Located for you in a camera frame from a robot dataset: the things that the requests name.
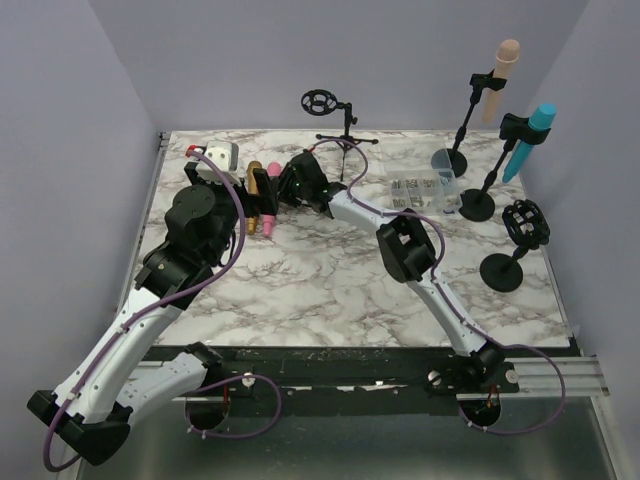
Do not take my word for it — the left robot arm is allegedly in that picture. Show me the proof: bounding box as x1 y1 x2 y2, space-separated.
27 155 278 473

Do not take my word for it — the black round-base shock mount stand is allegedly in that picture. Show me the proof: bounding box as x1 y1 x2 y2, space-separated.
479 199 551 293

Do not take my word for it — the black front mounting rail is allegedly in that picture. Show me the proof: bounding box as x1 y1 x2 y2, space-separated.
183 343 579 417

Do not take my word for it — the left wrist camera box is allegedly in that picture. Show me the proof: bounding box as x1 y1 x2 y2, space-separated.
187 140 241 185

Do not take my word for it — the gold microphone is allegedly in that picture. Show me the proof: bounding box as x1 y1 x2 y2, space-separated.
245 160 262 235

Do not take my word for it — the black tripod shock mount stand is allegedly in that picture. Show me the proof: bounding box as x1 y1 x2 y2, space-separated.
300 88 381 183

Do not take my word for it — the clear plastic screw box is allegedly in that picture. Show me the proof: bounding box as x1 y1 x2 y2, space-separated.
380 132 462 217

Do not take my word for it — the pink microphone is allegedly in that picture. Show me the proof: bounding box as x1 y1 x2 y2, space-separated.
262 162 282 238

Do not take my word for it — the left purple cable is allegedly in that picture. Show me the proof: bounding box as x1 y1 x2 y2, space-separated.
43 149 249 474

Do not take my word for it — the beige microphone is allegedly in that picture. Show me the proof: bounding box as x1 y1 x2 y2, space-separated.
482 39 520 124

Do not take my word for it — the teal microphone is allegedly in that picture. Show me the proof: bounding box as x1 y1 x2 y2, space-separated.
502 103 557 183

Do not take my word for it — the black stand holding teal microphone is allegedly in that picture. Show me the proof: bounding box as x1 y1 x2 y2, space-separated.
459 113 528 222

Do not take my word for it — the black stand holding beige microphone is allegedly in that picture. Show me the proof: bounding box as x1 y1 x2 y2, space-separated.
431 70 507 178

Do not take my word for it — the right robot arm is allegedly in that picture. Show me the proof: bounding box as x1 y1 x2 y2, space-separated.
278 150 504 392

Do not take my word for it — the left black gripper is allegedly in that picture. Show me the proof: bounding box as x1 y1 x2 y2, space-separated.
186 163 277 263

